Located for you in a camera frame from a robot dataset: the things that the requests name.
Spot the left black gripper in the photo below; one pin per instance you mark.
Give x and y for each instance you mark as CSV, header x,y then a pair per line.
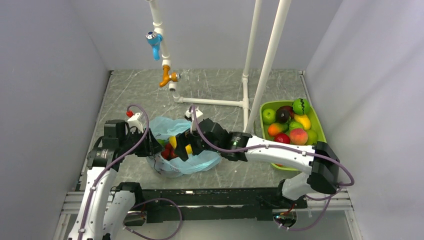
x,y
150,146

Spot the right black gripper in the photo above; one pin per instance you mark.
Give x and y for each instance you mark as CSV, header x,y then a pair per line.
x,y
183,140

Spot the fake yellow lemon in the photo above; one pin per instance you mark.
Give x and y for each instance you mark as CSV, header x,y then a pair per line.
x,y
180,147
304,120

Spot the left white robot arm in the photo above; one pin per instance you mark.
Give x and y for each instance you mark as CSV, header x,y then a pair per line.
x,y
96,220

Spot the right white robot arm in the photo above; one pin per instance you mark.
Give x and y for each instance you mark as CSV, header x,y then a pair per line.
x,y
318,165

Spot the fake green apple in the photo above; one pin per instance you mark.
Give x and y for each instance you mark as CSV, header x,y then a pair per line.
x,y
268,116

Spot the fake mango orange green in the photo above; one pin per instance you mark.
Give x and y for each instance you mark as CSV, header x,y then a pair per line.
x,y
276,128

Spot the fake red pomegranate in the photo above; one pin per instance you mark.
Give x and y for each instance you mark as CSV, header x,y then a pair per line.
x,y
282,138

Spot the fake dark purple fruit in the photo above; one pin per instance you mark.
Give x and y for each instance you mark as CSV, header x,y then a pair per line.
x,y
284,114

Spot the fake peach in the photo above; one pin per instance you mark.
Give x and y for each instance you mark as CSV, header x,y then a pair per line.
x,y
298,136

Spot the fake yellow lemon in basket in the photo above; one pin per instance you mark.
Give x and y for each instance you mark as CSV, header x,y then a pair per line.
x,y
304,120

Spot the fake watermelon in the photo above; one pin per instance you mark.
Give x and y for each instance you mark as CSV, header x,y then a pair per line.
x,y
301,106

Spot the fake pale green pear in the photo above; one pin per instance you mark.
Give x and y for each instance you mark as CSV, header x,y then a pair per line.
x,y
312,137

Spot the orange plastic tap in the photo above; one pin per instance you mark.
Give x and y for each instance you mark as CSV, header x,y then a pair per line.
x,y
168,76

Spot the blue plastic tap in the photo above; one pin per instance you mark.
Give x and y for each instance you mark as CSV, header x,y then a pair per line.
x,y
154,39

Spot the green plastic basket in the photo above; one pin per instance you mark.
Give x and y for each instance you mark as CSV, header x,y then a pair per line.
x,y
316,125

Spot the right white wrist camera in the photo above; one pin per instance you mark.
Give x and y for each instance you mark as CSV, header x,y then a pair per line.
x,y
195,116

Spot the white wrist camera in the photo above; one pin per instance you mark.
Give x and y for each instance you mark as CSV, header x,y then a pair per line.
x,y
195,116
134,122

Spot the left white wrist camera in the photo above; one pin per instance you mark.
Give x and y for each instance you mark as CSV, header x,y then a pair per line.
x,y
134,122

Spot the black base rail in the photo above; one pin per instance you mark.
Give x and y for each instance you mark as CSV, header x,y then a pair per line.
x,y
160,205

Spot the white PVC pipe frame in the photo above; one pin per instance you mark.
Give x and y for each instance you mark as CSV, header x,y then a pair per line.
x,y
250,111

